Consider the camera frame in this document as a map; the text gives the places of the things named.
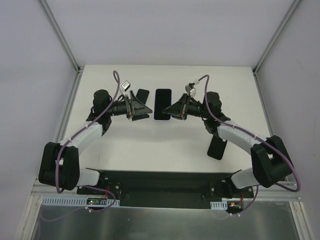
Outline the right aluminium frame post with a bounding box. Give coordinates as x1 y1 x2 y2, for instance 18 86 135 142
252 0 302 75

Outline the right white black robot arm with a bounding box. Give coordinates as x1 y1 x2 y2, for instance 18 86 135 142
162 91 293 199

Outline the left white cable duct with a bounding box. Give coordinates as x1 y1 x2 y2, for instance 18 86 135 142
42 196 120 208

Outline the black smartphone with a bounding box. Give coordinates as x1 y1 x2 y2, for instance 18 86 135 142
136 88 150 104
153 88 172 121

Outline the black phone case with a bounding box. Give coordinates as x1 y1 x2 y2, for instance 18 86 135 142
207 136 227 161

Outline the right white cable duct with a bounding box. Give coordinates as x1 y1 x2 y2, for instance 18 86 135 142
210 200 228 211

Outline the white cable duct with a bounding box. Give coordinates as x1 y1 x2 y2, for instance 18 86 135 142
210 200 228 211
42 196 120 208

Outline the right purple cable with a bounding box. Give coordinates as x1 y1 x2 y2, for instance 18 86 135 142
196 74 302 221

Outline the lilac phone case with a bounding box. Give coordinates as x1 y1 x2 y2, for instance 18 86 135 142
154 119 171 123

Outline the left aluminium frame post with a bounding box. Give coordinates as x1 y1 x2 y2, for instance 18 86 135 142
38 0 85 73

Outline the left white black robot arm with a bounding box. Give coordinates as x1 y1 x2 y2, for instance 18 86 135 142
38 89 153 195

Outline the aluminium frame post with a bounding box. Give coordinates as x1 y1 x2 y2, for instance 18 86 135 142
38 0 85 73
252 0 302 75

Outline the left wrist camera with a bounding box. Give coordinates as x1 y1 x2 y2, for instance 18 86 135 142
119 80 131 95

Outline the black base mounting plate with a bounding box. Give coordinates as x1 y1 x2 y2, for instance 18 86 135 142
76 168 258 208

